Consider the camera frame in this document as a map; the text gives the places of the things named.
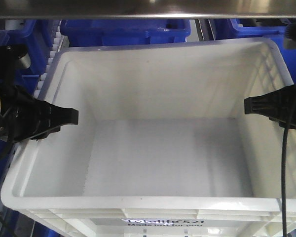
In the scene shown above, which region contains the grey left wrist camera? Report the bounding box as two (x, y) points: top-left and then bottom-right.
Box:
(0, 44), (31, 72)

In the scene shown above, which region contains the black cable right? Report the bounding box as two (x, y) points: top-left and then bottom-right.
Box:
(280, 86), (296, 237)

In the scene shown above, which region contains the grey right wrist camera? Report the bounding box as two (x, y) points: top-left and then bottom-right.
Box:
(284, 23), (296, 49)

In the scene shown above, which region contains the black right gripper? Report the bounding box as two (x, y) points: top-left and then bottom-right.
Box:
(244, 84), (296, 130)

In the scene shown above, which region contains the blue bin behind right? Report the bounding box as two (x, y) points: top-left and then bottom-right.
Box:
(212, 19), (296, 86)

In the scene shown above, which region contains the blue bin left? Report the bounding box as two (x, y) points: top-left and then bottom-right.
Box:
(0, 19), (55, 149)

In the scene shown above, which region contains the blue bin behind centre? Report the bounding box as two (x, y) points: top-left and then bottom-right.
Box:
(60, 19), (191, 47)

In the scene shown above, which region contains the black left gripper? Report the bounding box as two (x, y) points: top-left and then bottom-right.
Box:
(0, 83), (78, 143)

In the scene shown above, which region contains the blue bin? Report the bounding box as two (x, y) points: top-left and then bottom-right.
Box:
(60, 19), (191, 47)
(212, 19), (296, 86)
(0, 19), (55, 149)

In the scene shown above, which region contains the white plastic tote bin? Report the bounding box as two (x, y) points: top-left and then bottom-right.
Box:
(0, 38), (293, 237)

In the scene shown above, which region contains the white roller track left shelf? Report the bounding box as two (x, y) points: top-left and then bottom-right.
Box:
(33, 21), (68, 98)

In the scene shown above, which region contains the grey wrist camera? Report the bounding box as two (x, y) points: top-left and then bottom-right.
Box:
(284, 23), (296, 49)
(0, 44), (31, 72)

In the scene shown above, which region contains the steel upper shelf rail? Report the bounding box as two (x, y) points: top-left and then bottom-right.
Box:
(0, 0), (296, 19)

